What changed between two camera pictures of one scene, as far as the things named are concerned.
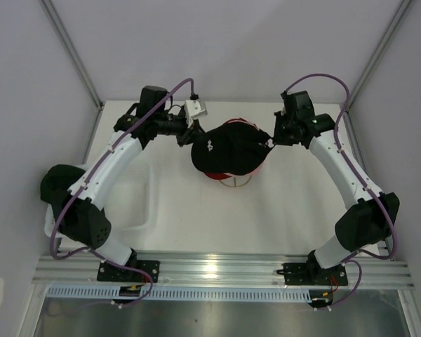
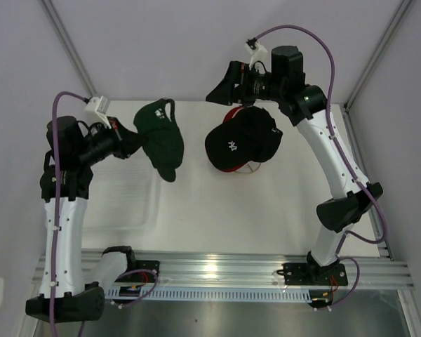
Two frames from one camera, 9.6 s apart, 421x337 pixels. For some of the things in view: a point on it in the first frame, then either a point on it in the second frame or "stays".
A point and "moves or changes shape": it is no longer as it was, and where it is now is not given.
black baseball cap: (232, 147) moves or changes shape
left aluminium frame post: (76, 60) stays
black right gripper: (281, 116) -> (223, 93)
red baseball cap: (219, 176) -> (229, 114)
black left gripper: (189, 135) -> (131, 140)
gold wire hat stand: (234, 180) -> (252, 170)
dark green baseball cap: (55, 183) moves or changes shape
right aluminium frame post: (372, 63) stays
